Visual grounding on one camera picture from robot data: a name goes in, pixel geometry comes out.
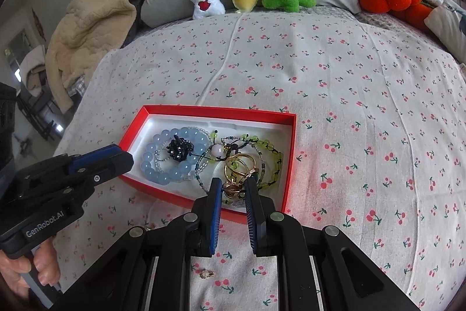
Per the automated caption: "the black flower charm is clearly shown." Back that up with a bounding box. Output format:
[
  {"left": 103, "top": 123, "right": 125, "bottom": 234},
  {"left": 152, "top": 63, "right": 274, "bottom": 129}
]
[{"left": 165, "top": 136, "right": 194, "bottom": 163}]

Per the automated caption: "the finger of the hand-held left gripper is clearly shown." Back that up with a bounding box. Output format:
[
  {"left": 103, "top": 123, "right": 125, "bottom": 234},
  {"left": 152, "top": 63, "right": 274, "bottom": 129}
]
[
  {"left": 54, "top": 144, "right": 123, "bottom": 174},
  {"left": 22, "top": 150, "right": 135, "bottom": 204}
]

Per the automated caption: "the deer print pillow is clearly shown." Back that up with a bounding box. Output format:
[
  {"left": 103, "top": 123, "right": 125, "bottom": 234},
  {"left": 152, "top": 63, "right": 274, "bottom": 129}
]
[{"left": 424, "top": 3, "right": 466, "bottom": 64}]

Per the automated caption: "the dark chair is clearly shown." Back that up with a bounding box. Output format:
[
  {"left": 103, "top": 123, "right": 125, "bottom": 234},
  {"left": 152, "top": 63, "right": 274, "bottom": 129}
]
[{"left": 16, "top": 78, "right": 59, "bottom": 141}]

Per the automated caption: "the person's left hand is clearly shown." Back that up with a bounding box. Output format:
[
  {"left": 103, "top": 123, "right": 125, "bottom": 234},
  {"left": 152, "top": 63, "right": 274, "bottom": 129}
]
[{"left": 0, "top": 241, "right": 61, "bottom": 297}]

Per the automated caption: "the green bead bracelet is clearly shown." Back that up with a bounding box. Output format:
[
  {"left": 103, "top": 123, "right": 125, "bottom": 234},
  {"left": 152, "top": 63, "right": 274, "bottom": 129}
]
[{"left": 233, "top": 138, "right": 285, "bottom": 188}]

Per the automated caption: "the black cord bracelet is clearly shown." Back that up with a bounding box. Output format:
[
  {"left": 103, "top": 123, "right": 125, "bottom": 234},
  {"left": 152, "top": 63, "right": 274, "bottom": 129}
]
[{"left": 209, "top": 130, "right": 249, "bottom": 163}]

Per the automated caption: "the blue bead bracelet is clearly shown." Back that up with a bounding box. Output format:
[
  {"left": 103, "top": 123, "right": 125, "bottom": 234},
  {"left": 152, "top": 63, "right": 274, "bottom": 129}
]
[{"left": 140, "top": 126, "right": 212, "bottom": 183}]

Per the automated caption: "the clear bead bracelet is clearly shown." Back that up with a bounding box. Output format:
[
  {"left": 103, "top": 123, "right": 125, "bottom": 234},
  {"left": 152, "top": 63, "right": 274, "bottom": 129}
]
[{"left": 153, "top": 128, "right": 212, "bottom": 181}]

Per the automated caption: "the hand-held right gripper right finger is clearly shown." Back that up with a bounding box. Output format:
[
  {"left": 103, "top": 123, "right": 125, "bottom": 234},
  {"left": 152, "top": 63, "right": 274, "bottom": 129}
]
[{"left": 243, "top": 175, "right": 419, "bottom": 311}]

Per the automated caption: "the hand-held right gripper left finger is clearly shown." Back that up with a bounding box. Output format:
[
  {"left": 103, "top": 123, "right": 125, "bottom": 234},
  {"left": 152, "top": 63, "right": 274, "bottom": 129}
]
[{"left": 47, "top": 177, "right": 223, "bottom": 311}]

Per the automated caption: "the teal seed bead bracelet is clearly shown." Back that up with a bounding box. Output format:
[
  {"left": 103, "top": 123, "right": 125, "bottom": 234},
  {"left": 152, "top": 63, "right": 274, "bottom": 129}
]
[{"left": 195, "top": 132, "right": 263, "bottom": 205}]

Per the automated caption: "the red cardboard box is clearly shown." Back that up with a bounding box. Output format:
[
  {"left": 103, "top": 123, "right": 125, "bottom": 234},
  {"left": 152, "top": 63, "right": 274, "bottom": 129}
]
[{"left": 117, "top": 106, "right": 298, "bottom": 225}]

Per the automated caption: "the gold keyring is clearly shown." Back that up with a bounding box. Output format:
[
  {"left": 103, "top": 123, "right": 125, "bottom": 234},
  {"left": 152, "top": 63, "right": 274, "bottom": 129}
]
[{"left": 222, "top": 152, "right": 260, "bottom": 199}]

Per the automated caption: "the beige quilted blanket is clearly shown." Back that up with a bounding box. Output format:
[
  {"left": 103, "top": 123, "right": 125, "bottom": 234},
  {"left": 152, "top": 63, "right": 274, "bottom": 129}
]
[{"left": 45, "top": 0, "right": 158, "bottom": 114}]

